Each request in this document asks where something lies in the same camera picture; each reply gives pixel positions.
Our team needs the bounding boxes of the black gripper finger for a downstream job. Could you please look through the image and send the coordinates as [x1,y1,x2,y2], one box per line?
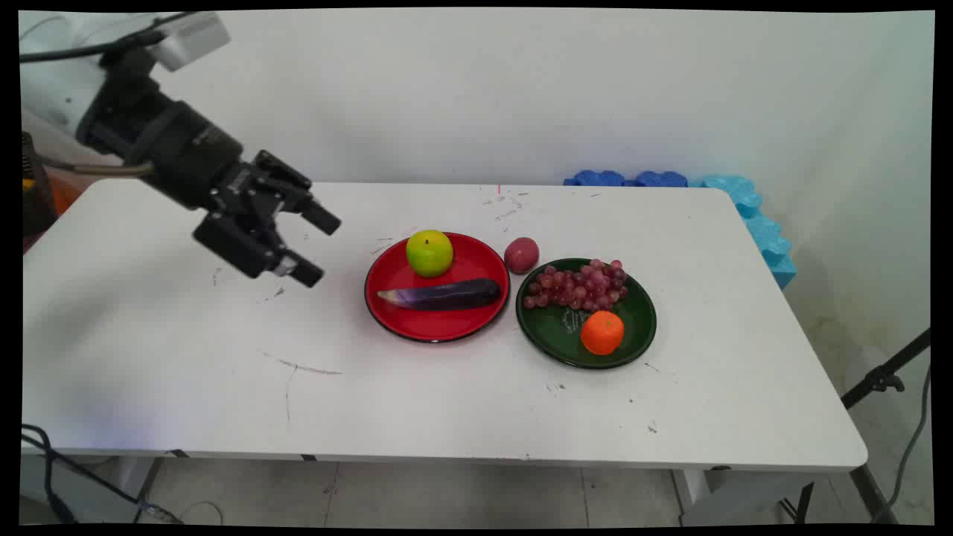
[193,211,325,289]
[249,150,342,236]

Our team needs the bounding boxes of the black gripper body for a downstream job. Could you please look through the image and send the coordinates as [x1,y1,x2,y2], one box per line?
[77,73,260,218]

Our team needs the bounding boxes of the orange mandarin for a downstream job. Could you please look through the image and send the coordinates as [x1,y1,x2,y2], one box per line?
[580,310,625,356]

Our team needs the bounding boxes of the orange object behind table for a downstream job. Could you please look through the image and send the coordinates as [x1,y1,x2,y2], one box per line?
[43,165,89,218]

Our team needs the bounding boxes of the green apple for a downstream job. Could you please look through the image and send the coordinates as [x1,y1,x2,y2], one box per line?
[406,229,454,278]

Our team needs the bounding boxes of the black box with yellow label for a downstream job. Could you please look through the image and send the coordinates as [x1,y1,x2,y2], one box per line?
[21,131,58,240]

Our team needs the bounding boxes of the purple eggplant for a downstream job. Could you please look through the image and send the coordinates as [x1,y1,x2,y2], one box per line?
[377,278,502,312]

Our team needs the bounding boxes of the red round plate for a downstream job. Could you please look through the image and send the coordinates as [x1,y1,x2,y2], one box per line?
[364,232,511,344]

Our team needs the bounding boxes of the red potato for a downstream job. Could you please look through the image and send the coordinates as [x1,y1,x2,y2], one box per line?
[504,237,541,275]

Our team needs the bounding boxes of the dark green round plate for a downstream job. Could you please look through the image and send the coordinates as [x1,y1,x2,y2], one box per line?
[515,258,657,370]

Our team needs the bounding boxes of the red grape bunch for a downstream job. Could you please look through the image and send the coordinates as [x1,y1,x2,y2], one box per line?
[523,258,629,312]

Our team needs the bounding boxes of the light blue foam mat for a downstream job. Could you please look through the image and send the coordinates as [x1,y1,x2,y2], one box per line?
[688,173,798,290]

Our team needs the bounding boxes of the black tripod stand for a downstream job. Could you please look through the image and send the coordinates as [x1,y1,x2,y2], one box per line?
[840,328,933,523]

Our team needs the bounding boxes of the grey sleeved cable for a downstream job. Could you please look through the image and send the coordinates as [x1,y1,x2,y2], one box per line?
[36,155,155,179]

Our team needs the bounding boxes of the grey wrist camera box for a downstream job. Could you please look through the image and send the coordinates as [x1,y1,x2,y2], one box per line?
[151,13,231,72]

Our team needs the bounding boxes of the black camera cable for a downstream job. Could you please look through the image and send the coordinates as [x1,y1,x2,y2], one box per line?
[20,11,196,65]

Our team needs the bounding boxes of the black floor cables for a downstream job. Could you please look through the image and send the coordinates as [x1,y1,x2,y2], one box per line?
[20,423,182,525]

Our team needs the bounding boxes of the grey hanging cable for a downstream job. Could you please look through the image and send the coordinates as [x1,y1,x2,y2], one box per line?
[871,363,933,523]

